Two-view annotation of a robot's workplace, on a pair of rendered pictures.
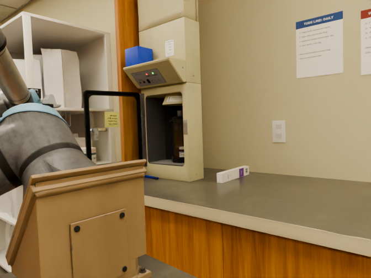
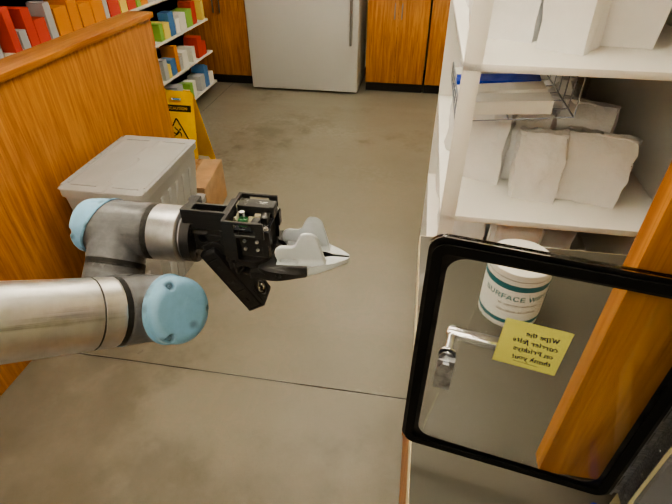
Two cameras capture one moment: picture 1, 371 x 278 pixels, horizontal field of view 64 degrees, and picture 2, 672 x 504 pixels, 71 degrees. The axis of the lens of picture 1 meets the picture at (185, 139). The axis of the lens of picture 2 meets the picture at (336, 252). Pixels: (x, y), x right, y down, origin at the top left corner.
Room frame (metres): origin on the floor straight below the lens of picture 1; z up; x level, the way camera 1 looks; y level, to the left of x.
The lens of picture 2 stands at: (1.08, 0.15, 1.69)
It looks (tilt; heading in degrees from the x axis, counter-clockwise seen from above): 37 degrees down; 59
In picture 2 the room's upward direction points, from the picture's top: straight up
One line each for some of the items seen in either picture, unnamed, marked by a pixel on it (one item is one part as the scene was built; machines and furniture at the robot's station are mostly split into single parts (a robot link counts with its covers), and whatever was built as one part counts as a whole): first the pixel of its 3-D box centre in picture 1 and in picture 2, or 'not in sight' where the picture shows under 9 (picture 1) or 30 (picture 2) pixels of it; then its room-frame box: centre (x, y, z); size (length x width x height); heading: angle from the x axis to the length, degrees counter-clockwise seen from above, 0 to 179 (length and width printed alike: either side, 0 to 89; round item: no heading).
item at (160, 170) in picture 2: not in sight; (140, 190); (1.31, 2.46, 0.49); 0.60 x 0.42 x 0.33; 49
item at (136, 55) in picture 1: (139, 58); not in sight; (1.52, 0.22, 1.56); 0.10 x 0.10 x 0.09; 49
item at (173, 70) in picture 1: (153, 74); not in sight; (1.46, 0.15, 1.46); 0.32 x 0.12 x 0.10; 49
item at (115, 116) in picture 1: (115, 131); (530, 381); (1.49, 0.35, 1.19); 0.30 x 0.01 x 0.40; 130
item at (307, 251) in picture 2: (52, 101); (310, 251); (1.29, 0.57, 1.33); 0.09 x 0.03 x 0.06; 140
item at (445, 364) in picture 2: (95, 133); (443, 371); (1.41, 0.42, 1.18); 0.02 x 0.02 x 0.06; 40
